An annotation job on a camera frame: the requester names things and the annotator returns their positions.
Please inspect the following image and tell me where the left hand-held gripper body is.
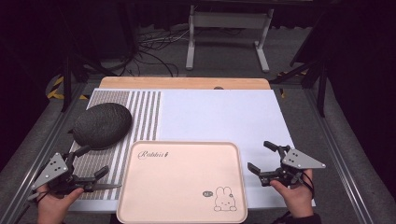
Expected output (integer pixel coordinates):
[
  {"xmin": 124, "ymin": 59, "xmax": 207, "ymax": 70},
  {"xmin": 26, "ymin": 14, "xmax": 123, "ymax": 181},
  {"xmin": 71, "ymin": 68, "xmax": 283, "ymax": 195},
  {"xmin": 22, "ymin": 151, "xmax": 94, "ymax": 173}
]
[{"xmin": 31, "ymin": 152, "xmax": 96, "ymax": 197}]

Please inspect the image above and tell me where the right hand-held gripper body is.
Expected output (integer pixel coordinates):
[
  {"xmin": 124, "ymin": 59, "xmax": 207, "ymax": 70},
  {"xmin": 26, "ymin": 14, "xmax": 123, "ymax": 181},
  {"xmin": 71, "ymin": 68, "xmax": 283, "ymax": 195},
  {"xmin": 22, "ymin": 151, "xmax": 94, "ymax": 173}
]
[{"xmin": 259, "ymin": 147, "xmax": 327, "ymax": 189}]

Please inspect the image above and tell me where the dark grey knit hat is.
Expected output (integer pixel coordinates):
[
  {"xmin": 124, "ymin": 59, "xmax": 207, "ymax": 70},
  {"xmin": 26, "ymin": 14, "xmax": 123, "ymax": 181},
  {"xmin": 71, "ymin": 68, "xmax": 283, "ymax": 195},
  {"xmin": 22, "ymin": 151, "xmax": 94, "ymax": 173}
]
[{"xmin": 67, "ymin": 102, "xmax": 134, "ymax": 151}]

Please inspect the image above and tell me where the pink rabbit print tray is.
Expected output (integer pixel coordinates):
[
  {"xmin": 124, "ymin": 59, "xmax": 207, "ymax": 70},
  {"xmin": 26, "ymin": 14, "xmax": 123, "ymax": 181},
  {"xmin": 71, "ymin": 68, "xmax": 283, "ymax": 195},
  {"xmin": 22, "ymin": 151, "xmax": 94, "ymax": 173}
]
[{"xmin": 116, "ymin": 140, "xmax": 249, "ymax": 224}]

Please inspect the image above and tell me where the person's left hand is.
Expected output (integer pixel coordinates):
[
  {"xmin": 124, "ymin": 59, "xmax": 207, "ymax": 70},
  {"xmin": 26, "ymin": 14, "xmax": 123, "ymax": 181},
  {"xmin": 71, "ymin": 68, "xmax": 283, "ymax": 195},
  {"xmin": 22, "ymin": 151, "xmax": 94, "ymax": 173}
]
[{"xmin": 36, "ymin": 185, "xmax": 85, "ymax": 224}]

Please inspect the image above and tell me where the person's right hand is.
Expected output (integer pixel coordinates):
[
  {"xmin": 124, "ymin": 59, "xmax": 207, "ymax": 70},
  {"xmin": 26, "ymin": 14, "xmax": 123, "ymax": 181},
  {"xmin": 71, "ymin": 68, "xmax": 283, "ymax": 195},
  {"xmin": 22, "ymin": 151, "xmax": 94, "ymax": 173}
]
[{"xmin": 269, "ymin": 169, "xmax": 314, "ymax": 219}]

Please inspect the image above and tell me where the white mat with grey stripes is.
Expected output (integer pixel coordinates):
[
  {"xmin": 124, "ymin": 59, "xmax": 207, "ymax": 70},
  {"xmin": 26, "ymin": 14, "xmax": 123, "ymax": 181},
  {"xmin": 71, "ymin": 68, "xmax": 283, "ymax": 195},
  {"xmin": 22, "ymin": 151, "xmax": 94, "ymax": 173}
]
[{"xmin": 67, "ymin": 88, "xmax": 316, "ymax": 213}]

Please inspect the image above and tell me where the yellow black floor tape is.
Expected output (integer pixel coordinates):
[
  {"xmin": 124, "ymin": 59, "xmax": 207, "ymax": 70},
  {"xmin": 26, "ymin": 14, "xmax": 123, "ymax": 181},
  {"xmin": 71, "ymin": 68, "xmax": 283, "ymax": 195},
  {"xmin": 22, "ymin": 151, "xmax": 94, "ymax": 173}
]
[{"xmin": 46, "ymin": 76, "xmax": 91, "ymax": 102}]

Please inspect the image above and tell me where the black tripod stand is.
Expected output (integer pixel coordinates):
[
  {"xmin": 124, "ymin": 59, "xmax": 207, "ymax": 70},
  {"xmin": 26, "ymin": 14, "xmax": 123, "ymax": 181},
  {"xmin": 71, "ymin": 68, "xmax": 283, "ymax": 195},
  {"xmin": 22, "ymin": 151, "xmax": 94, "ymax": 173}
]
[
  {"xmin": 270, "ymin": 57, "xmax": 330, "ymax": 119},
  {"xmin": 59, "ymin": 54, "xmax": 118, "ymax": 114}
]

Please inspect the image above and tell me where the wooden table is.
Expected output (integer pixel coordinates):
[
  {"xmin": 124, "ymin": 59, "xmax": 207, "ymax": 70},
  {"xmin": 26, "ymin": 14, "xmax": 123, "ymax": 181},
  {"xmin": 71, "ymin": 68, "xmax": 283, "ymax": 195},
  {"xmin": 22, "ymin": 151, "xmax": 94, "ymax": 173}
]
[{"xmin": 98, "ymin": 76, "xmax": 272, "ymax": 91}]

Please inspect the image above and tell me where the white metal stand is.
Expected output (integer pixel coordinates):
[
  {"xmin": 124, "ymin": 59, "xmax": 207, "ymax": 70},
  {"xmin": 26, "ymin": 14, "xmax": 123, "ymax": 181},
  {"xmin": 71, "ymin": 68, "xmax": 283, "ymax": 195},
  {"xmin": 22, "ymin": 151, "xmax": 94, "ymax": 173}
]
[{"xmin": 185, "ymin": 4, "xmax": 276, "ymax": 74}]

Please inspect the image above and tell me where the aluminium rail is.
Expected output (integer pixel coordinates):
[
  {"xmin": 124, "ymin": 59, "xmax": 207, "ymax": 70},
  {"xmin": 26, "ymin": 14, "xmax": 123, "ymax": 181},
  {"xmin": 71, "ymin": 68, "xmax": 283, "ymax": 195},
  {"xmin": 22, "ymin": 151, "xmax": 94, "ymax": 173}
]
[
  {"xmin": 302, "ymin": 88, "xmax": 376, "ymax": 224},
  {"xmin": 0, "ymin": 83, "xmax": 92, "ymax": 224}
]

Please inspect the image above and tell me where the black wrist cord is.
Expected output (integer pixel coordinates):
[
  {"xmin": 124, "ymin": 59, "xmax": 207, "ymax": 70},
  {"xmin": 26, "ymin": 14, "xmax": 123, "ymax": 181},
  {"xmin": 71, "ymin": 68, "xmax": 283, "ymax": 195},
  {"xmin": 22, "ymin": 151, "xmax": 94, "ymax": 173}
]
[{"xmin": 301, "ymin": 171, "xmax": 316, "ymax": 200}]

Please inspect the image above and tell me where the bundle of black cables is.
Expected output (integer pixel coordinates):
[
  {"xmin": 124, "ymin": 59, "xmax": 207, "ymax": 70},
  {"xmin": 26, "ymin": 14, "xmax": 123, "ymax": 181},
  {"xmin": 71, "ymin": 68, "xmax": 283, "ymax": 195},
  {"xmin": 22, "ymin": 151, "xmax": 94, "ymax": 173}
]
[{"xmin": 122, "ymin": 26, "xmax": 191, "ymax": 77}]

